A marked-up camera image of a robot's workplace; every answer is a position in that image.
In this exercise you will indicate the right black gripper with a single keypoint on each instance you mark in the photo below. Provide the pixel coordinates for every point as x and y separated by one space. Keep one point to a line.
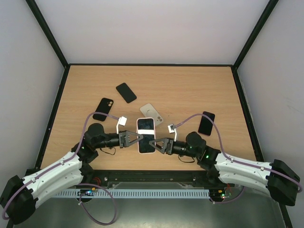
169 146

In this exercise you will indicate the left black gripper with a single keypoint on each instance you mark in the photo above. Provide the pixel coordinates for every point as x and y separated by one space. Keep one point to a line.
125 134

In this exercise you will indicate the black smartphone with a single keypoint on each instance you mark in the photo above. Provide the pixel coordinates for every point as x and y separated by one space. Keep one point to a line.
146 135

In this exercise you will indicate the pink phone case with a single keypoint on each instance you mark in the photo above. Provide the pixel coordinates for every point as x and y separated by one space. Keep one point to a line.
137 145

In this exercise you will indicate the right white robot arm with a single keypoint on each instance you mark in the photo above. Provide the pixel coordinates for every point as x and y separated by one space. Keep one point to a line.
274 179

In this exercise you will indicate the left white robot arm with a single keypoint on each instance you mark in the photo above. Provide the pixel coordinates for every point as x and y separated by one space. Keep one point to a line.
22 196

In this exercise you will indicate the beige phone case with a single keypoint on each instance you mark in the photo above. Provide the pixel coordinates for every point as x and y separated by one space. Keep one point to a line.
149 111

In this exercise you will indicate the black phone case with cutout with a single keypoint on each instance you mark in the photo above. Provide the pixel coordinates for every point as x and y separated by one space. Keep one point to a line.
104 106

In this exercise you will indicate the black phone face down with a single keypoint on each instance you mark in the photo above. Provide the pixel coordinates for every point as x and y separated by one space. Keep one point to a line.
126 93

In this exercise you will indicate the dark red smartphone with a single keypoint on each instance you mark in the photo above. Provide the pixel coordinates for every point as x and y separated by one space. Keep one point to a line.
205 126

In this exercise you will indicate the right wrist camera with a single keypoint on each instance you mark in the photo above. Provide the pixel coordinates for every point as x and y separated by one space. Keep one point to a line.
173 129

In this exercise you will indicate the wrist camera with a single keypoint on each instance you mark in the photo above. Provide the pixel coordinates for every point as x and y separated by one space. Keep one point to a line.
173 129
121 122

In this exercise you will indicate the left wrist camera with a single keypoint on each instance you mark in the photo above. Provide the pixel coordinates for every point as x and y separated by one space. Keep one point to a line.
121 122

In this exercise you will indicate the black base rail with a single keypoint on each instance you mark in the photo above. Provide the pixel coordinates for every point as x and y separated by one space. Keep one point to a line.
109 177

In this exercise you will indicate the white slotted cable duct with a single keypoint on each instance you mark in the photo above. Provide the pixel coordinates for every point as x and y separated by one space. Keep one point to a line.
135 194

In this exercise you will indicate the black metal frame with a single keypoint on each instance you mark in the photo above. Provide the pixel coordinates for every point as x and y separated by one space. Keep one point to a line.
234 73

